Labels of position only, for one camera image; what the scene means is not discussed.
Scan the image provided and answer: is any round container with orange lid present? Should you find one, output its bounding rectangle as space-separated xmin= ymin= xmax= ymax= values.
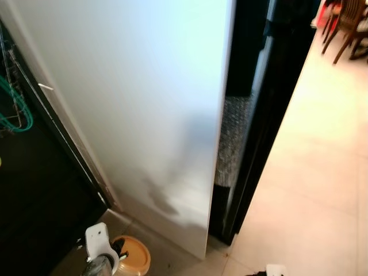
xmin=111 ymin=235 xmax=152 ymax=276

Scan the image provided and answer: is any white fridge door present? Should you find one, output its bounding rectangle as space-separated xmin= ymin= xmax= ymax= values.
xmin=0 ymin=0 xmax=237 ymax=260

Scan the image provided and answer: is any black fridge body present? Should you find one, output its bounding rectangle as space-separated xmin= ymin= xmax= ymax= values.
xmin=209 ymin=0 xmax=323 ymax=246

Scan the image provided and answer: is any dark open cabinet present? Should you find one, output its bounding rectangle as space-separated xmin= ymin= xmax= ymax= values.
xmin=0 ymin=22 xmax=111 ymax=276

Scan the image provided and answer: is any speckled grey panel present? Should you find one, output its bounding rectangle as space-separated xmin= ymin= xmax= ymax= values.
xmin=215 ymin=95 xmax=254 ymax=188

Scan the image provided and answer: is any brown wooden chair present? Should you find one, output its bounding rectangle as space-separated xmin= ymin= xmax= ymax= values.
xmin=320 ymin=0 xmax=368 ymax=64

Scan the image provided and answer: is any green wire rack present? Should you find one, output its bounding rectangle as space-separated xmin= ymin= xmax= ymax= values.
xmin=0 ymin=75 xmax=33 ymax=136

